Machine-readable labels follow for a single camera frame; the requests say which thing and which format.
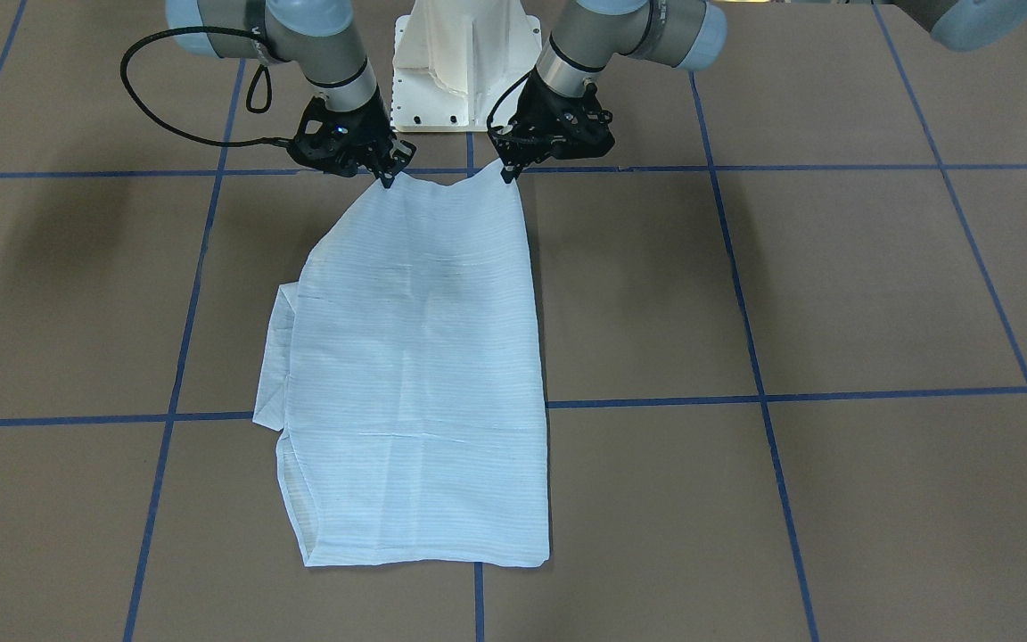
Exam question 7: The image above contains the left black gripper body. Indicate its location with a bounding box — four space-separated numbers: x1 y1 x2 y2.
489 70 615 164

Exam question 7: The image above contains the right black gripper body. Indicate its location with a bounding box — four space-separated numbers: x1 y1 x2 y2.
288 89 400 177

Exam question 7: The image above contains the light blue button-up shirt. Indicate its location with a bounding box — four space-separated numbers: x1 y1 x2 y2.
253 161 550 568

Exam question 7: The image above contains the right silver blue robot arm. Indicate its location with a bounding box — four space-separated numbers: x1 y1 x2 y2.
166 1 415 188

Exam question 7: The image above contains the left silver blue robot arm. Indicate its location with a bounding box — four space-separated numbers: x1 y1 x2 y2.
486 1 728 184

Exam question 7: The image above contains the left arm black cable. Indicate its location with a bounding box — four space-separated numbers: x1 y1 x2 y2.
483 70 534 135

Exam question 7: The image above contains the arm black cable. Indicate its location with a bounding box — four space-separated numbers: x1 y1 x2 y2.
483 70 534 135
119 25 318 149

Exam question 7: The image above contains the white central pedestal column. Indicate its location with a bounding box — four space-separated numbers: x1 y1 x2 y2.
390 1 543 133

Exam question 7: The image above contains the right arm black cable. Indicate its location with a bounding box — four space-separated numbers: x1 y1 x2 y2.
119 25 318 149

